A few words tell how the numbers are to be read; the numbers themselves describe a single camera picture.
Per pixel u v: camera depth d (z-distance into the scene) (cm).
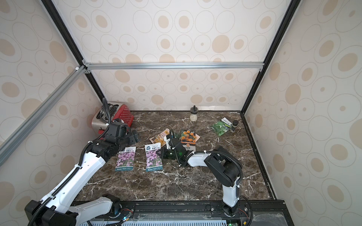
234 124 101
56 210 38
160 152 85
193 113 108
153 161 85
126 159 92
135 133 70
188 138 103
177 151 70
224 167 49
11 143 52
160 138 103
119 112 97
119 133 57
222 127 110
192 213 73
